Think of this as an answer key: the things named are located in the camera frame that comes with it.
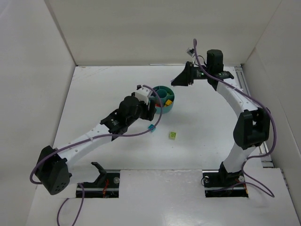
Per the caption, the teal square lego brick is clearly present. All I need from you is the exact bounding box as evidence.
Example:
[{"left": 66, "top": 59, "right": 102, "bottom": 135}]
[{"left": 148, "top": 124, "right": 156, "bottom": 132}]

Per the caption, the yellow orange lego brick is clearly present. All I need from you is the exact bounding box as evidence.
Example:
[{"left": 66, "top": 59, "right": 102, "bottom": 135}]
[{"left": 164, "top": 100, "right": 173, "bottom": 107}]

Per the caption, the green lego brick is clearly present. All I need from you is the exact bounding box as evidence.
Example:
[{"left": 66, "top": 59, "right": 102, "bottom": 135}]
[{"left": 169, "top": 131, "right": 176, "bottom": 140}]

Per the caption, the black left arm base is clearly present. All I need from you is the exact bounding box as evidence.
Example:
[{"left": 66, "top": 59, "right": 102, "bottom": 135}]
[{"left": 76, "top": 162, "right": 120, "bottom": 199}]

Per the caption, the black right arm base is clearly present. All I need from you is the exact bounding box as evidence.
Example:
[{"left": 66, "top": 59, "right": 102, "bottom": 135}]
[{"left": 201, "top": 163, "right": 248, "bottom": 198}]

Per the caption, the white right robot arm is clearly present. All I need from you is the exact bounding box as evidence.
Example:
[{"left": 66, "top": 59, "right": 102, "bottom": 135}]
[{"left": 171, "top": 49, "right": 270, "bottom": 174}]

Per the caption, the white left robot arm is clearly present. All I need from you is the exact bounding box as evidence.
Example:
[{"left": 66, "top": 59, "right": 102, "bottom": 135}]
[{"left": 31, "top": 87, "right": 156, "bottom": 195}]

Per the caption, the teal round divided container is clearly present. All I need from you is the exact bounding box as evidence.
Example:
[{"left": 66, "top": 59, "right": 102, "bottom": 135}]
[{"left": 150, "top": 86, "right": 175, "bottom": 114}]

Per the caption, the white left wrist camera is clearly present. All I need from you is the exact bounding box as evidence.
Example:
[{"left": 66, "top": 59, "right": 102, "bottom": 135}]
[{"left": 135, "top": 85, "right": 152, "bottom": 104}]

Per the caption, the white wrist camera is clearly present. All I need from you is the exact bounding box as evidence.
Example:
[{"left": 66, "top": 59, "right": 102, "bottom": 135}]
[
  {"left": 186, "top": 48, "right": 195, "bottom": 57},
  {"left": 135, "top": 85, "right": 152, "bottom": 104}
]

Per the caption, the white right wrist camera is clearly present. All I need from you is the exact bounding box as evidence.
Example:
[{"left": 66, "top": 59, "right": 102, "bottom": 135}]
[{"left": 186, "top": 48, "right": 195, "bottom": 57}]

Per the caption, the aluminium rail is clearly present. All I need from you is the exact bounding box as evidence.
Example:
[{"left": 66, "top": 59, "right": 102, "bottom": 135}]
[{"left": 235, "top": 66, "right": 274, "bottom": 168}]

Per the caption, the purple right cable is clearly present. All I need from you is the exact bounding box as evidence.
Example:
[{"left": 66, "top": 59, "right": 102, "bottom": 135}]
[{"left": 192, "top": 39, "right": 277, "bottom": 198}]

